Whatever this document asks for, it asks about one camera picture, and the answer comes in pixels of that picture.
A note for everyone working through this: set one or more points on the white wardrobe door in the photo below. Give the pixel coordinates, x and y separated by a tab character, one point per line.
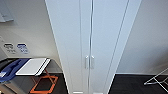
71	40
106	40

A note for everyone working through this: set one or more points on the grey wall fixture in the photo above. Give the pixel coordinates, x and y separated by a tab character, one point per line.
5	11

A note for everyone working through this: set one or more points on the white wardrobe carcass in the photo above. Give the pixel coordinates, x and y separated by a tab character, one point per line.
66	33

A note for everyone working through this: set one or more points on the orange metal frame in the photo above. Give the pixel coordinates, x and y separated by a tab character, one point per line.
38	89

